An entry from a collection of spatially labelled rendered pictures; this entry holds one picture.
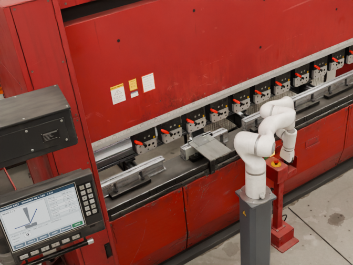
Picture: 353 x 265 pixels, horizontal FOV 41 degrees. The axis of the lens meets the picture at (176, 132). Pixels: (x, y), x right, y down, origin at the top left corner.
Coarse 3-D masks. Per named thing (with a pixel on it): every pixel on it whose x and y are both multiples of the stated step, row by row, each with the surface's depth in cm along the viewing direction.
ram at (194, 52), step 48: (144, 0) 269; (192, 0) 279; (240, 0) 298; (288, 0) 321; (336, 0) 348; (96, 48) 258; (144, 48) 275; (192, 48) 294; (240, 48) 316; (288, 48) 342; (336, 48) 372; (96, 96) 271; (144, 96) 290; (192, 96) 311
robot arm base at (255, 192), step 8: (248, 176) 268; (256, 176) 265; (264, 176) 268; (248, 184) 271; (256, 184) 268; (264, 184) 271; (240, 192) 281; (248, 192) 274; (256, 192) 272; (264, 192) 275; (248, 200) 274; (256, 200) 274; (264, 200) 273
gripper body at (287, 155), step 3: (282, 147) 335; (282, 150) 336; (285, 150) 332; (282, 153) 338; (285, 153) 335; (288, 153) 332; (291, 153) 331; (282, 156) 339; (285, 156) 336; (288, 156) 333; (291, 156) 333; (285, 159) 338; (288, 159) 335; (291, 159) 335
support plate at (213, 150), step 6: (210, 138) 334; (192, 144) 330; (204, 144) 328; (210, 144) 328; (216, 144) 327; (222, 144) 326; (198, 150) 323; (204, 150) 322; (210, 150) 321; (216, 150) 321; (222, 150) 320; (228, 150) 319; (204, 156) 317; (210, 156) 316; (216, 156) 315
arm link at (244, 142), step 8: (240, 136) 259; (248, 136) 257; (256, 136) 256; (240, 144) 258; (248, 144) 256; (240, 152) 261; (248, 152) 259; (248, 160) 263; (256, 160) 264; (264, 160) 266; (248, 168) 264; (256, 168) 262; (264, 168) 265
